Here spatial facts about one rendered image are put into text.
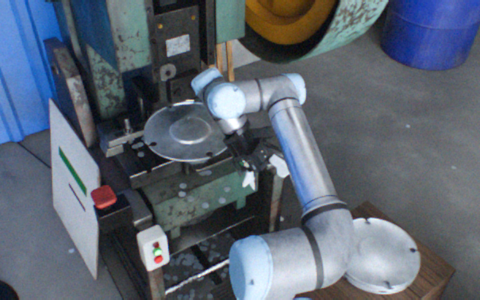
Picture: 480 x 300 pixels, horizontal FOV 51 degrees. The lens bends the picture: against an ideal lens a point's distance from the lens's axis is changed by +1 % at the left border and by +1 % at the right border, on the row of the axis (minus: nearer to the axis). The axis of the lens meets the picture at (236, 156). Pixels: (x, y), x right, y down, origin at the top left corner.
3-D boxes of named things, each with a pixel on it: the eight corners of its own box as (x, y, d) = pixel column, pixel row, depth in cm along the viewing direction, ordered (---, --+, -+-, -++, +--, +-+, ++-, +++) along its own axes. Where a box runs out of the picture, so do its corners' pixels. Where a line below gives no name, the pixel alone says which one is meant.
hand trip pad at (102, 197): (121, 216, 145) (117, 198, 140) (101, 224, 143) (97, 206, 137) (113, 200, 149) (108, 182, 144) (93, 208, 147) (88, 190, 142)
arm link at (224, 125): (221, 109, 127) (246, 99, 122) (231, 123, 129) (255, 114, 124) (209, 124, 122) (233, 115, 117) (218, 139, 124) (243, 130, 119)
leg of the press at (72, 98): (174, 333, 191) (150, 162, 130) (147, 349, 187) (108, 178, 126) (93, 184, 249) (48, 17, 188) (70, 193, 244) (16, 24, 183)
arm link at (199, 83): (191, 85, 114) (186, 82, 122) (216, 124, 118) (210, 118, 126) (220, 66, 115) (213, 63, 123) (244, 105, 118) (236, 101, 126)
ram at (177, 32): (209, 95, 154) (207, 5, 134) (166, 110, 148) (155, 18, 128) (184, 69, 165) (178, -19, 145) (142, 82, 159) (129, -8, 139)
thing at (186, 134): (207, 94, 173) (207, 92, 173) (252, 141, 155) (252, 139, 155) (129, 121, 162) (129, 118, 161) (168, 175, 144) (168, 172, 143)
